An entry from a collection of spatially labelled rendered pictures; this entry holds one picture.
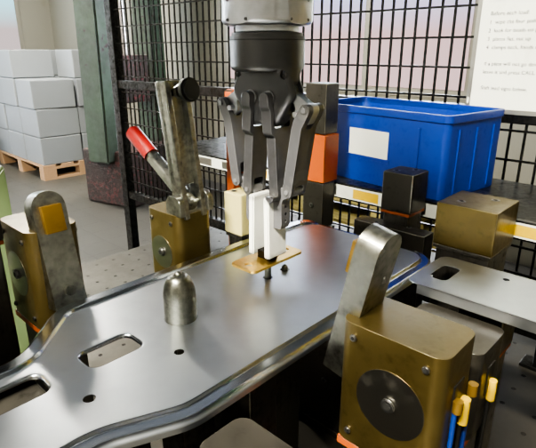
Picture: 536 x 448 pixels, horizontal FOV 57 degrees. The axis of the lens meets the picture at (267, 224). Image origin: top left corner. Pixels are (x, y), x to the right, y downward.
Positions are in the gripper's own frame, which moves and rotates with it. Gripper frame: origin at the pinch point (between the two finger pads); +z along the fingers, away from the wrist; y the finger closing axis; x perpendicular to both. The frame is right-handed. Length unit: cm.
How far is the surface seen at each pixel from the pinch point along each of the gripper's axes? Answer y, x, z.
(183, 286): 1.3, -13.0, 2.6
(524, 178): -43, 255, 49
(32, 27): -629, 245, -46
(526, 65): 8, 54, -16
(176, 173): -14.0, -1.8, -3.8
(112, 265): -79, 23, 37
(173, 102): -15.8, -0.2, -12.3
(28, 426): 4.3, -29.3, 6.5
